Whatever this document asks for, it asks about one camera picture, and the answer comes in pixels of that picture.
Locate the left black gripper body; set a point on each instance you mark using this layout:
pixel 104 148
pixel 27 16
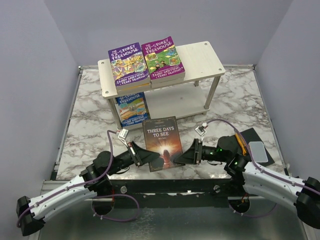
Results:
pixel 127 158

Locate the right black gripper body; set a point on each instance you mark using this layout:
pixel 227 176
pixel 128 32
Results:
pixel 208 153

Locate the thin dark patterned book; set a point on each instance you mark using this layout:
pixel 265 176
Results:
pixel 161 135

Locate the blue 91-Storey Treehouse book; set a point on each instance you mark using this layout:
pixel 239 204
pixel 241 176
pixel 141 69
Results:
pixel 133 109

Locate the Little Women dark book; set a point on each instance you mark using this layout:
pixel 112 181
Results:
pixel 155 85

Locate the purple 117-Storey Treehouse book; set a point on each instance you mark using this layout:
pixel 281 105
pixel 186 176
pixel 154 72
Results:
pixel 162 60

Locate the orange 130-Storey Treehouse book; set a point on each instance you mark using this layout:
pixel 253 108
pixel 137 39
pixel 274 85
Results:
pixel 128 87

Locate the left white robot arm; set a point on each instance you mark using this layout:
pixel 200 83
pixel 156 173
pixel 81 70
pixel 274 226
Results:
pixel 92 182

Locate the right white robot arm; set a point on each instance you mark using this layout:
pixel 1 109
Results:
pixel 299 195

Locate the yellow utility knife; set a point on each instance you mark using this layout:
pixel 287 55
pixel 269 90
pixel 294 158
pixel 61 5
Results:
pixel 242 143

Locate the black notebook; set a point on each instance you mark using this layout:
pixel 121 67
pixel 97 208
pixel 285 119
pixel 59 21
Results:
pixel 251 135

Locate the grey rectangular case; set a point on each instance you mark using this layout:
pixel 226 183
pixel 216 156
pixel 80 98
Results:
pixel 258 152

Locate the white two-tier wooden shelf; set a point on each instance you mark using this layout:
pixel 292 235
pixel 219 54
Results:
pixel 203 70

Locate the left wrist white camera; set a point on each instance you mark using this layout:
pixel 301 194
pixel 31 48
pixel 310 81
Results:
pixel 122 135

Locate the wrist white camera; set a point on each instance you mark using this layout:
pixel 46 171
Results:
pixel 201 131
pixel 122 135

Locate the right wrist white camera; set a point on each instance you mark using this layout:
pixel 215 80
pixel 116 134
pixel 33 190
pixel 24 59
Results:
pixel 201 131

